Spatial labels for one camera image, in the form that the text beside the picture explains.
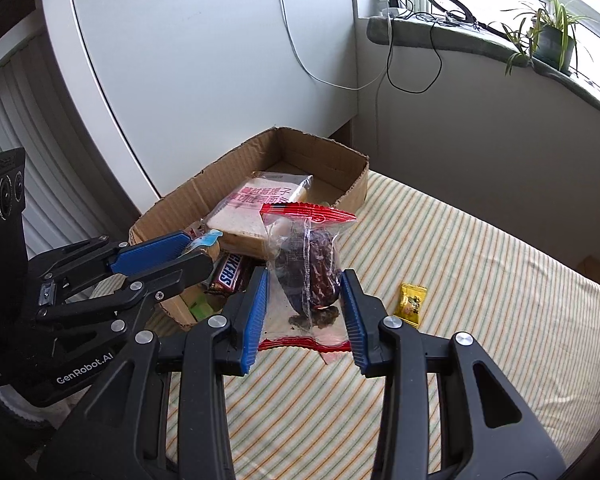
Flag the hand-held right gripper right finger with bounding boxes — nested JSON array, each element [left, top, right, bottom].
[[340, 269, 568, 480]]

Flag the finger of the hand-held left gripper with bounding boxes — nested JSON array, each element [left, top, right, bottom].
[[27, 230, 193, 288], [36, 250, 220, 336]]

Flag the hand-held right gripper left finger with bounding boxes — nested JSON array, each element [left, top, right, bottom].
[[37, 270, 271, 480]]

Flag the small green candy packet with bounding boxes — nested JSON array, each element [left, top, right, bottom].
[[189, 295, 216, 322]]

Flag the brown chocolate bar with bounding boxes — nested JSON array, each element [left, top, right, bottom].
[[202, 252, 246, 293], [232, 257, 258, 295]]

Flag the small blue candy packet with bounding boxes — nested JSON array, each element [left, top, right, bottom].
[[186, 229, 224, 252]]

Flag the clear packet of dried dates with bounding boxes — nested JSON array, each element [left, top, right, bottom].
[[257, 201, 357, 353]]

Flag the sandwich bread packet pink print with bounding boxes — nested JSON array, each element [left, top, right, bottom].
[[202, 171, 313, 258]]

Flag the cardboard box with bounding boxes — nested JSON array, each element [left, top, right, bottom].
[[129, 126, 370, 331]]

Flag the pink-orange snack packet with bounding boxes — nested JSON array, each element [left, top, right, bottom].
[[320, 345, 353, 367]]

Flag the small yellow candy packet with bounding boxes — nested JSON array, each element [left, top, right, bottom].
[[394, 282, 428, 328]]

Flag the white ribbed panel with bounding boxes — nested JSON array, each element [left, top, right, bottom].
[[0, 35, 161, 261]]

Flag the white wardrobe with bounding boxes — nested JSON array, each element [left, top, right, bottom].
[[40, 0, 358, 201]]

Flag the grey stone window sill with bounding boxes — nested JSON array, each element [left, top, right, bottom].
[[367, 15, 600, 126]]

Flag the potted spider plant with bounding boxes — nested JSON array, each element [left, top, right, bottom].
[[500, 0, 598, 78]]

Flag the black cable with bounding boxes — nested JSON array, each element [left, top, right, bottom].
[[386, 10, 443, 94]]

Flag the white cable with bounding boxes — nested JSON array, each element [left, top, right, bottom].
[[272, 0, 396, 92]]

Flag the black ring light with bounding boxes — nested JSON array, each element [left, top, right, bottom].
[[425, 0, 511, 41]]

